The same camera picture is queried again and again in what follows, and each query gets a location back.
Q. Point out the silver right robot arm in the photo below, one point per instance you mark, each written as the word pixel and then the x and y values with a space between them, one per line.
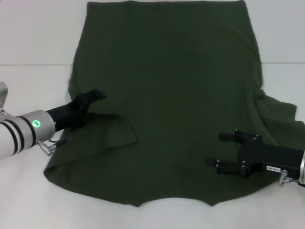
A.
pixel 302 167

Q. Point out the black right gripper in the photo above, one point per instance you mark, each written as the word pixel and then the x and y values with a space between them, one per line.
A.
pixel 269 156

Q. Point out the dark green t-shirt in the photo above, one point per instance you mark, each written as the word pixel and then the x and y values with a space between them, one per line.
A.
pixel 166 95

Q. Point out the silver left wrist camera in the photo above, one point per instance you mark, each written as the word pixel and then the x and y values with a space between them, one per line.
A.
pixel 3 95

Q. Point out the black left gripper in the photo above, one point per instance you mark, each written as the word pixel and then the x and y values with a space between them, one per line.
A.
pixel 66 114

